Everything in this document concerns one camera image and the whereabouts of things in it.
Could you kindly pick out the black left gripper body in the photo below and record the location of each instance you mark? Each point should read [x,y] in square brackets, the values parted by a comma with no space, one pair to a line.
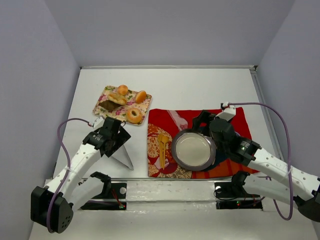
[118,141]

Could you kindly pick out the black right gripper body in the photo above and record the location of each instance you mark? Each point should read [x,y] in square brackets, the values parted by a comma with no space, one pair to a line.
[202,121]

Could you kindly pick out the ring bagel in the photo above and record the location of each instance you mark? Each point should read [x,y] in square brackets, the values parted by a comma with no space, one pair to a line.
[134,115]

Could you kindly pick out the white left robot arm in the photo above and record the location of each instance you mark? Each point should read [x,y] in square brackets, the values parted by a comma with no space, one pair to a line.
[54,204]

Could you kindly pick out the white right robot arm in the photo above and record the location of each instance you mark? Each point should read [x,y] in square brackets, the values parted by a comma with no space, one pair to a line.
[287,182]

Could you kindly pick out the dark chocolate bread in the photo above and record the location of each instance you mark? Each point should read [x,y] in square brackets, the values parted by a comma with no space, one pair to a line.
[109,105]

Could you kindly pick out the round metal plate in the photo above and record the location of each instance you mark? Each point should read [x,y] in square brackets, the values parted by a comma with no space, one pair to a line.
[193,151]

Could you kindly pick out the floral rectangular tray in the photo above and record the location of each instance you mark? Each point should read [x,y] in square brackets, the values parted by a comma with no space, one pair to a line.
[120,113]

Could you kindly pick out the red patterned cloth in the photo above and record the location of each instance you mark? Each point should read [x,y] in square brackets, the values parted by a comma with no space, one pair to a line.
[163,126]

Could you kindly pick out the pale twisted pastry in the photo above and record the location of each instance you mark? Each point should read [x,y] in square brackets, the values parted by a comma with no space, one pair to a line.
[117,98]

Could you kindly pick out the yellow wooden fork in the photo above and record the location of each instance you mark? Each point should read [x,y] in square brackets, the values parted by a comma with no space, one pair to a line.
[162,141]

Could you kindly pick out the round orange bun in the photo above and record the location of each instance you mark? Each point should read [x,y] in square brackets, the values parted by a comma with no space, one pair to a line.
[122,90]

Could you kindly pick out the oval orange bun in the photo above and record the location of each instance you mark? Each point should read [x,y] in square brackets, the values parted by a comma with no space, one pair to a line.
[140,96]

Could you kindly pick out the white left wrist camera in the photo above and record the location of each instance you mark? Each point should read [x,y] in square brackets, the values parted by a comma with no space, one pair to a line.
[97,123]

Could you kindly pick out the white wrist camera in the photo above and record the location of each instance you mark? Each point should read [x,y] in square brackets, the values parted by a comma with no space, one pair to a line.
[228,112]
[97,123]

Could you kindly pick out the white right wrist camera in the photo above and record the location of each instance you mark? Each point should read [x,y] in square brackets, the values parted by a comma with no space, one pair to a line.
[228,112]

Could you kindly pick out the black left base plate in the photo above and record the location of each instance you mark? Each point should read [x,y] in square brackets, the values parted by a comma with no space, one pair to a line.
[112,199]

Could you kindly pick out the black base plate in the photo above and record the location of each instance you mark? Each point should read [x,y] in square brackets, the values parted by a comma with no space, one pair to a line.
[232,197]
[112,199]

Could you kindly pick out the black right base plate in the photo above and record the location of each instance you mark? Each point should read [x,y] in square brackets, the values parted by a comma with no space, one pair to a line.
[232,197]

